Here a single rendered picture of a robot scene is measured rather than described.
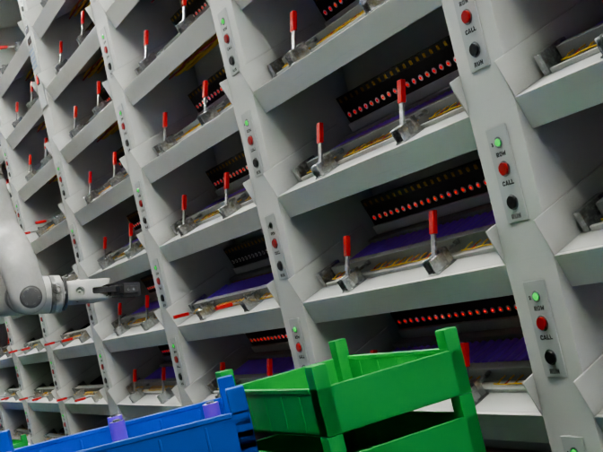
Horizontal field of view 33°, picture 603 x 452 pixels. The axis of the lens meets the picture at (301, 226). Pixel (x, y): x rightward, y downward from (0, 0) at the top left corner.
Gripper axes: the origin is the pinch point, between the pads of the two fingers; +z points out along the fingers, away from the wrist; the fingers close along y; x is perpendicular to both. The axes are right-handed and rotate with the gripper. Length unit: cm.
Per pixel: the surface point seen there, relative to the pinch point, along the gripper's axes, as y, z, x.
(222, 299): -12.5, 17.7, 4.3
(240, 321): -30.0, 14.6, 10.1
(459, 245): -104, 20, 4
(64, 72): 57, 2, -68
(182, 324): 6.0, 14.4, 8.4
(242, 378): -9.7, 22.3, 22.4
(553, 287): -130, 14, 12
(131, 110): 8.7, 6.2, -44.7
